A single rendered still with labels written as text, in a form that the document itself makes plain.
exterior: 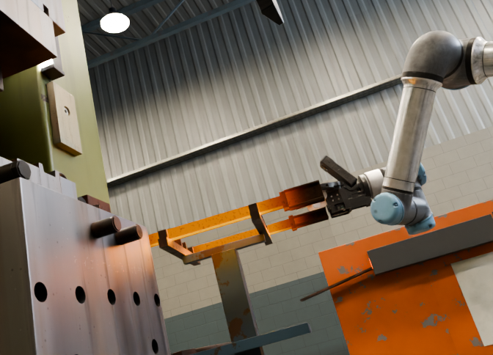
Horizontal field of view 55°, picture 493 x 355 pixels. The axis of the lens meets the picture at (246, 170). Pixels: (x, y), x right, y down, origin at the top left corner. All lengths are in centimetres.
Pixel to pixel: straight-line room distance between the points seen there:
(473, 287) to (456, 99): 533
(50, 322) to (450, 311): 380
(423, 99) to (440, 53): 11
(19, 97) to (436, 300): 359
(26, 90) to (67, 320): 73
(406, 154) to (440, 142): 762
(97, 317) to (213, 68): 937
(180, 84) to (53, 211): 944
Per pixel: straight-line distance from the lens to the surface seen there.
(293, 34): 990
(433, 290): 423
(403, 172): 118
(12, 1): 100
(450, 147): 878
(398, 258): 406
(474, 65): 129
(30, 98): 127
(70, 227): 74
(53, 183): 86
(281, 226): 129
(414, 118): 118
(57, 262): 69
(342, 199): 128
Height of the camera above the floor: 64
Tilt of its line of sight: 20 degrees up
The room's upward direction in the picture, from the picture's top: 15 degrees counter-clockwise
